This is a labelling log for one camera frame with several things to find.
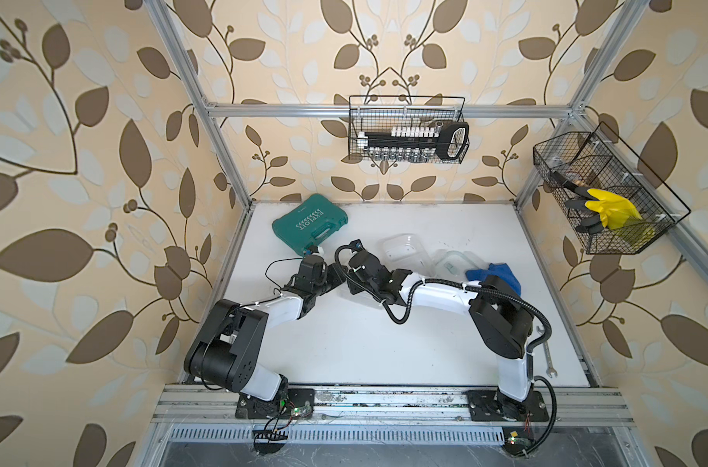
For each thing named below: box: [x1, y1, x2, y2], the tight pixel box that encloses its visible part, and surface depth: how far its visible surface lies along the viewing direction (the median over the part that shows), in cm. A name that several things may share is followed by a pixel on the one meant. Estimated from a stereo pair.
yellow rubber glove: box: [584, 187, 643, 231], surface depth 68 cm
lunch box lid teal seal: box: [431, 249, 490, 282], surface depth 104 cm
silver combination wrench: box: [535, 324, 558, 379], surface depth 82 cm
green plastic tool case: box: [271, 193, 349, 256], surface depth 111 cm
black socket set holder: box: [356, 121, 470, 162], surface depth 86 cm
